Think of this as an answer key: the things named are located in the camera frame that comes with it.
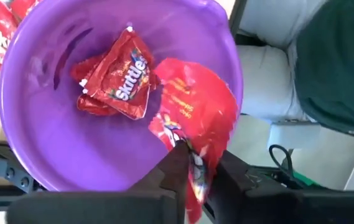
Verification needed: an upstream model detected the purple halloween bucket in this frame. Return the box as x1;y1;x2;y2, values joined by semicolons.
0;0;245;192

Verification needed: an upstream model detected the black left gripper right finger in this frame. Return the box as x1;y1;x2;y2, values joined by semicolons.
207;152;354;224

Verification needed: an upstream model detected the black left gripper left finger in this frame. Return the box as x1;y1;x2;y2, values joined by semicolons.
7;141;192;224

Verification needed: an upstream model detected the black cable loop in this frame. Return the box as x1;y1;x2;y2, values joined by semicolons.
268;144;305;189

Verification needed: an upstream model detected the person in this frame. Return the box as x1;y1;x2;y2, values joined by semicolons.
235;0;354;142

